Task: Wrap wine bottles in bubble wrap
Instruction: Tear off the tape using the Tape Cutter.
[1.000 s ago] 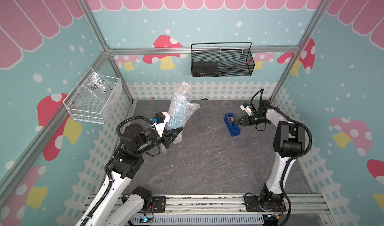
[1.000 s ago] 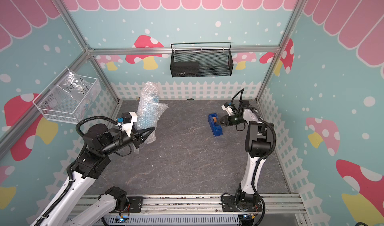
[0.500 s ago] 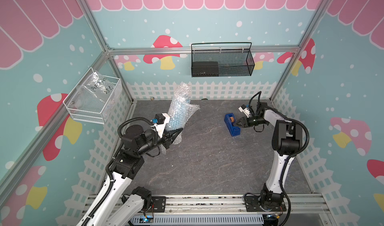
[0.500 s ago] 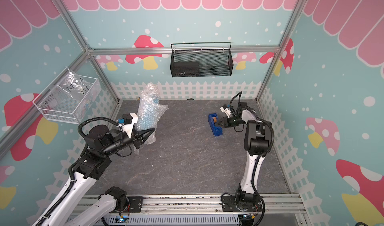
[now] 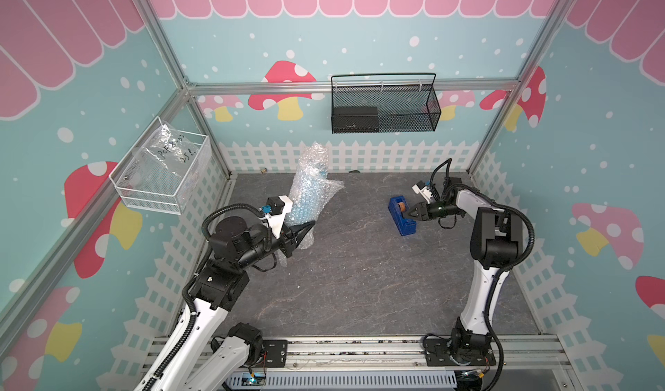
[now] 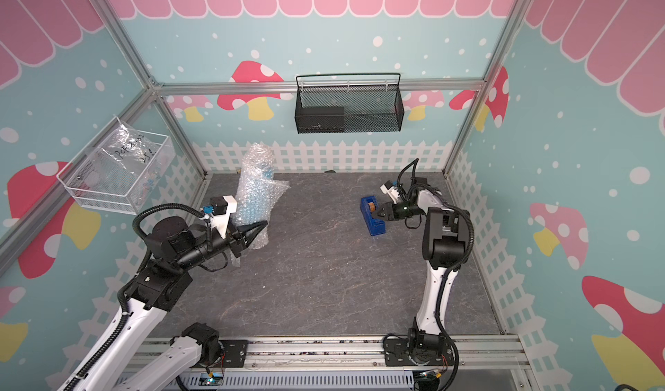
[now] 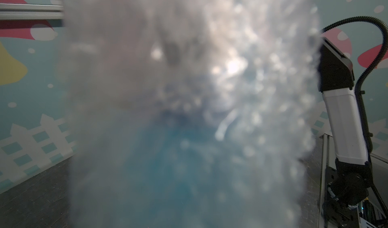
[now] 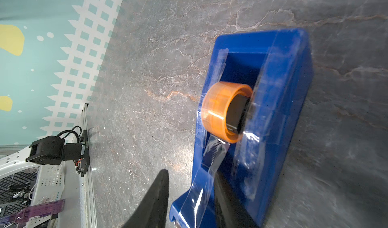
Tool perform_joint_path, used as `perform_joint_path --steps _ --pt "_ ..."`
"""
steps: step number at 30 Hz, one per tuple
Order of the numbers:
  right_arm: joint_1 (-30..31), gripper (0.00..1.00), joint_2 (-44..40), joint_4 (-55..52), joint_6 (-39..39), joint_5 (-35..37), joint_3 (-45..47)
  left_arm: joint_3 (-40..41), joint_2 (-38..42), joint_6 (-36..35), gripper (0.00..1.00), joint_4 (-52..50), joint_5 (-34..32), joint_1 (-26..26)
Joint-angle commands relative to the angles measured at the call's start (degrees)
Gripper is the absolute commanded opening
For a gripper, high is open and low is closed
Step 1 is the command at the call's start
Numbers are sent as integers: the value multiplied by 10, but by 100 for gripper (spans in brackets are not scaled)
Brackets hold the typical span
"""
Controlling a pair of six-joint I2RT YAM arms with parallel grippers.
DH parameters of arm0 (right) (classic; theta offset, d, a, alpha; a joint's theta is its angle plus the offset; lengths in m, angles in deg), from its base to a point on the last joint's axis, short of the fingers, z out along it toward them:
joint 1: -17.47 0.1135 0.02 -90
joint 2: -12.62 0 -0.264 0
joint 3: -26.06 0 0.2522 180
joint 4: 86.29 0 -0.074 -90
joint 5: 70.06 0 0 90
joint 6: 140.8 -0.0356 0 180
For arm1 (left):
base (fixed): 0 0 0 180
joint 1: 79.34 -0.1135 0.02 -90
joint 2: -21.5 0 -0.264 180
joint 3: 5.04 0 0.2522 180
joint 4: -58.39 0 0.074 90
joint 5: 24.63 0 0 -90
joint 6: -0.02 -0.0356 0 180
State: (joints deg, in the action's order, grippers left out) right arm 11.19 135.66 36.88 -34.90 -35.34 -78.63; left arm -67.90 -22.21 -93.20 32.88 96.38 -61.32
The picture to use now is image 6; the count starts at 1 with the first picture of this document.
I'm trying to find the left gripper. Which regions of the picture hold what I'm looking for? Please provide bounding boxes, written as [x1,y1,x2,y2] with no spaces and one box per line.
[177,211,268,271]

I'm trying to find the blue tape dispenser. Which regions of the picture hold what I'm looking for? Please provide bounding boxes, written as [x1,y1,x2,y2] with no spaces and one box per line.
[360,196,386,236]

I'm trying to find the blue glass bottle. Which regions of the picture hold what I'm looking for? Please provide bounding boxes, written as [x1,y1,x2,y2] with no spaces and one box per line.
[236,166,274,226]

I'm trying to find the clear bubble wrap sheet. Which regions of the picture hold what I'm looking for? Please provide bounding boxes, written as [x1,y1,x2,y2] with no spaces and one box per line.
[229,142,291,250]

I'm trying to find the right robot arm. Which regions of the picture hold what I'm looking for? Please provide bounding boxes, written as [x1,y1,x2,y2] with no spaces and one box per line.
[377,180,474,366]

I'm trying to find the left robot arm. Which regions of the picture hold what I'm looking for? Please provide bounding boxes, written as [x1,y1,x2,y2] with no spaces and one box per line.
[61,216,268,390]

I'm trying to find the black box in basket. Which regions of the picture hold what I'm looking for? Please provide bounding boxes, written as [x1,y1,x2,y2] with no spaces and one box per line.
[295,106,346,134]

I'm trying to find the clear plastic bag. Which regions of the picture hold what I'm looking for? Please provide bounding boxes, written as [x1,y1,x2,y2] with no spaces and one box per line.
[77,123,174,195]

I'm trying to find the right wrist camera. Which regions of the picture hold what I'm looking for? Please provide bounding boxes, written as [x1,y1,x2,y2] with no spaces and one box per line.
[380,181,404,203]

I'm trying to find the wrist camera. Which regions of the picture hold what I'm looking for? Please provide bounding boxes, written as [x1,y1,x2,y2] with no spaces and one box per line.
[380,181,404,203]
[202,195,237,239]

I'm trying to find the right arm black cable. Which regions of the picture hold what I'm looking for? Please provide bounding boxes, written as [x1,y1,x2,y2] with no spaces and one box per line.
[397,158,476,391]

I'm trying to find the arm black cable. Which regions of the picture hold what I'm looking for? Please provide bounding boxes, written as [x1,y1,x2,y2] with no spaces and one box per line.
[72,202,209,391]
[397,158,476,391]

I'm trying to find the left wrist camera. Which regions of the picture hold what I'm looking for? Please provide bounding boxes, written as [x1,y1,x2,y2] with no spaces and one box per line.
[202,195,237,239]

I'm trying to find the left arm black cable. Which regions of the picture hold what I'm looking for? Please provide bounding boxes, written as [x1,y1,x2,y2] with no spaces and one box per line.
[72,202,209,391]

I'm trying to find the black wire mesh basket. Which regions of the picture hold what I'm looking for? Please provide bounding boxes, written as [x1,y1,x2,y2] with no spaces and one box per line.
[294,72,405,133]

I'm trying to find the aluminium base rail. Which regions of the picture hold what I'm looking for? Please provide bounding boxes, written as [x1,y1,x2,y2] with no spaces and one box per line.
[161,335,540,390]

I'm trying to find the white wire mesh basket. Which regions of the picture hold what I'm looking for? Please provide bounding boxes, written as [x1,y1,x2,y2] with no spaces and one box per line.
[56,117,176,215]

